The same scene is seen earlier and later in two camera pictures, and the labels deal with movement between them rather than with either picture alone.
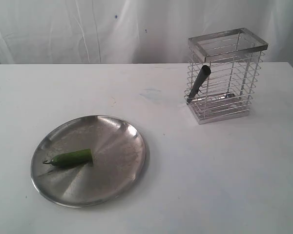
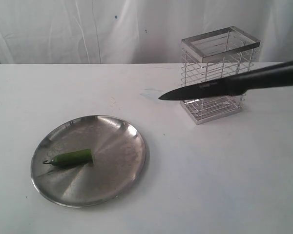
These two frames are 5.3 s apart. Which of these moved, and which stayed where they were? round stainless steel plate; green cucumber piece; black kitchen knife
Moved: black kitchen knife
Stayed: round stainless steel plate; green cucumber piece
